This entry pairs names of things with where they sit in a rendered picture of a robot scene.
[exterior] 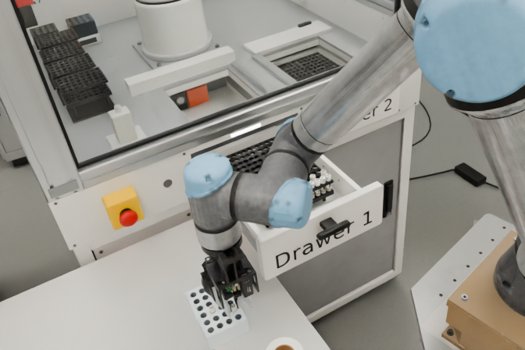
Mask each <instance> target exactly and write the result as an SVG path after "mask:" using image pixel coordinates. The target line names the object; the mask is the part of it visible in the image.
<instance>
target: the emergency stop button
mask: <svg viewBox="0 0 525 350"><path fill-rule="evenodd" d="M137 221H138V215H137V213H136V212H135V211H133V210H127V211H125V212H123V213H122V214H121V215H120V224H121V225H122V226H124V227H130V226H133V225H134V224H135V223H136V222H137Z"/></svg>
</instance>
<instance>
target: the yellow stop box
mask: <svg viewBox="0 0 525 350"><path fill-rule="evenodd" d="M102 202H103V204H104V206H105V210H106V212H107V214H108V217H109V220H110V222H111V224H112V227H113V229H114V230H119V229H120V228H122V227H124V226H122V225H121V224H120V215H121V214H122V213H123V212H125V211H127V210H133V211H135V212H136V213H137V216H138V219H137V221H139V220H143V219H144V217H145V216H144V213H143V211H142V208H141V204H140V202H139V199H138V195H137V193H136V192H135V190H134V188H133V187H132V186H129V187H125V188H124V189H121V190H119V191H115V192H113V193H111V194H109V195H106V196H103V197H102Z"/></svg>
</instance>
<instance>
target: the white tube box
mask: <svg viewBox="0 0 525 350"><path fill-rule="evenodd" d="M185 295H186V298H187V303H188V305H189V307H190V309H191V311H192V313H193V315H194V317H195V320H196V322H197V324H198V326H199V328H200V330H201V332H202V335H203V337H204V339H205V341H206V343H207V345H208V346H209V349H210V350H212V349H214V348H216V347H218V346H220V345H222V344H224V343H226V342H228V341H231V340H233V339H235V338H237V337H239V336H241V335H242V334H245V333H247V332H249V331H250V330H249V325H248V319H247V317H246V315H245V314H244V312H243V310H242V309H241V308H240V309H238V310H237V312H231V313H230V318H229V317H228V316H227V314H226V313H225V312H224V310H222V309H221V308H220V307H219V306H218V305H217V304H216V303H215V302H214V300H213V298H212V297H211V296H210V295H208V294H207V293H206V292H205V290H204V288H203V286H202V285H200V286H198V287H196V288H193V289H191V290H190V291H187V292H185ZM228 302H229V303H230V305H232V304H235V301H234V296H233V298H230V299H228ZM210 305H214V306H215V309H216V312H215V313H213V314H211V313H210V312H209V306H210Z"/></svg>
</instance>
